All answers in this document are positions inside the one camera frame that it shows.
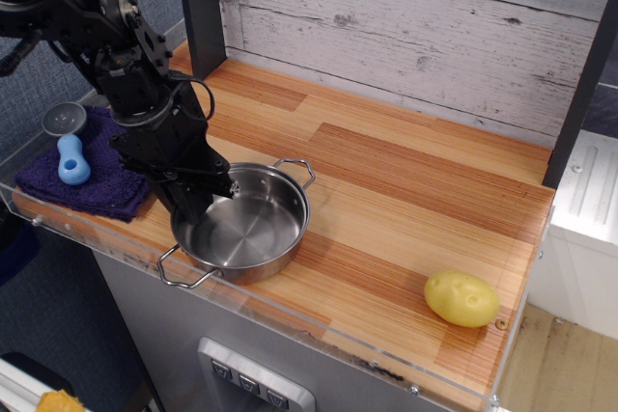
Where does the silver toy fridge cabinet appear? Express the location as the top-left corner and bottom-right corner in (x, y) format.
(95, 253), (441, 411)

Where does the yellow toy potato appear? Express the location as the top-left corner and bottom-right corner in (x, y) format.
(424, 270), (500, 328)

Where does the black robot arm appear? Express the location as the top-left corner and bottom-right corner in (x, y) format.
(1, 0), (239, 224)

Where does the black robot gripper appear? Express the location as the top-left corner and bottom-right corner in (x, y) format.
(110, 102), (239, 224)

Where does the yellow object at corner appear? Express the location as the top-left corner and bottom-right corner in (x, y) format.
(35, 390), (86, 412)

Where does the stainless steel pot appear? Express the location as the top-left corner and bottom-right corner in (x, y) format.
(156, 158), (316, 289)

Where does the white rail bottom left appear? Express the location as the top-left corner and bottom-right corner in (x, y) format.
(1, 359), (52, 412)

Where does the purple folded cloth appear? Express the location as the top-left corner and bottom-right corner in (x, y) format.
(14, 107), (150, 223)

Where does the clear acrylic edge guard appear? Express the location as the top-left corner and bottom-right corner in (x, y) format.
(0, 181), (556, 412)

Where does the dark right shelf post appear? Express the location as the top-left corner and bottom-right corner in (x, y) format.
(543, 0), (617, 189)

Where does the white aluminium side unit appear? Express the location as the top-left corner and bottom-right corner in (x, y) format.
(527, 130), (617, 339)

